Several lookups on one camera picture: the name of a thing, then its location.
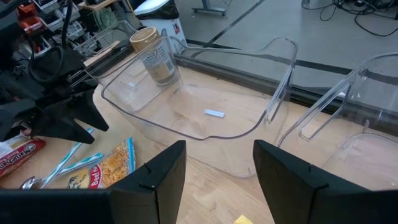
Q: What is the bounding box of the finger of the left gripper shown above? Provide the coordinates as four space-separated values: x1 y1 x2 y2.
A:
30 108 95 145
74 88 109 131

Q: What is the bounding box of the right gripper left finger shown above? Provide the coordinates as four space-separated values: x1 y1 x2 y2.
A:
0 139 187 224

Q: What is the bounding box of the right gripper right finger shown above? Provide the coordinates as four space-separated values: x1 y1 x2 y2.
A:
253 139 398 224

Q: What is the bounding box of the teal striped handle spoon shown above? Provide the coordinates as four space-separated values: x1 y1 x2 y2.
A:
57 151 104 175
19 128 95 190

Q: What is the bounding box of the blue-edged beef ramen packet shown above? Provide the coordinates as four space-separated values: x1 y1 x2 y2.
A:
66 136 137 190

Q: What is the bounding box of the red Maruchan ramen packet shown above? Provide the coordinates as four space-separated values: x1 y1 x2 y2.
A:
0 132 47 179

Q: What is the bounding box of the clear plastic bin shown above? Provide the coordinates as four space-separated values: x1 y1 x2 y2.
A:
277 52 398 191
73 20 139 68
99 34 300 179

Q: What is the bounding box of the white trash can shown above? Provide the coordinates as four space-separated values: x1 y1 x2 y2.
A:
133 0 188 55

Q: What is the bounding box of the grey metal stand base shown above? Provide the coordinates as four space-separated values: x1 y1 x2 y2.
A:
191 0 228 17

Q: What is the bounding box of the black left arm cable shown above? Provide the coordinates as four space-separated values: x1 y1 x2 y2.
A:
29 0 75 85

